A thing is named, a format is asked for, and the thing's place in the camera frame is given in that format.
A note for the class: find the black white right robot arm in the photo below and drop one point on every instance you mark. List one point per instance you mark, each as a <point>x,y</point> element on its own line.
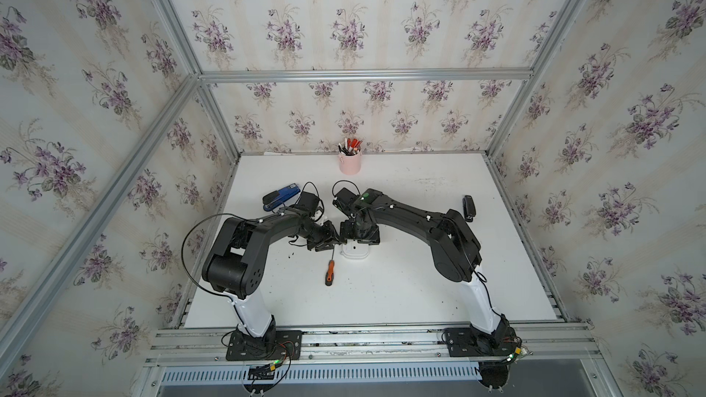
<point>454,248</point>

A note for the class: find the white ventilation grille strip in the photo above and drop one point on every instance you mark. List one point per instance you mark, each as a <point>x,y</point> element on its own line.
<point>326,373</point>

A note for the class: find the blue black stapler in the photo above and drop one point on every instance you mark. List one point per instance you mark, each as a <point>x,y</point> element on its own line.
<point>279,197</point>

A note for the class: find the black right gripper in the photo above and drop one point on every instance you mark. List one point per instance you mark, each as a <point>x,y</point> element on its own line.
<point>368,237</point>

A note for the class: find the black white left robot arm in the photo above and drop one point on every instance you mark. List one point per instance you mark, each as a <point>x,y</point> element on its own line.
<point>236,264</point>

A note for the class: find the orange handled screwdriver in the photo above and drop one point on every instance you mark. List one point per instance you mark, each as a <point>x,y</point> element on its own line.
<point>330,274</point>

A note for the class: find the small black remote device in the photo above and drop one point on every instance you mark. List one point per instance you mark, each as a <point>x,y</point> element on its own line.
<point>469,209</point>

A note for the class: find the aluminium front rail frame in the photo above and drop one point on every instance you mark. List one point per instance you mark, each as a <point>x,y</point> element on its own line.
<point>373,343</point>

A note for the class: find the pink pen cup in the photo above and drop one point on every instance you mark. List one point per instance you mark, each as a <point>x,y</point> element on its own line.
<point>350,164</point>

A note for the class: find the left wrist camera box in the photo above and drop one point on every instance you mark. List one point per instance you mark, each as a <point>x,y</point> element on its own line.
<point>309,203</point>

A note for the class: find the red and black pens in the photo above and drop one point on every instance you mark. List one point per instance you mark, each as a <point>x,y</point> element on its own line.
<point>349,147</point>

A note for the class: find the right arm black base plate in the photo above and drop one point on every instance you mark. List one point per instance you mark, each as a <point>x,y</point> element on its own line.
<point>468,342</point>

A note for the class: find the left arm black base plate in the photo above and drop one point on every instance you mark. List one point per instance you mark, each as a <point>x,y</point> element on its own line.
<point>273,346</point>

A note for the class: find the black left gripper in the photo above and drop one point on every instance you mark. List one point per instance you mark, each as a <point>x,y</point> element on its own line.
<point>328,238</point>

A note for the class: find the white square alarm clock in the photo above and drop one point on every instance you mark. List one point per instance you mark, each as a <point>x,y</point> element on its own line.
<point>354,250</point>

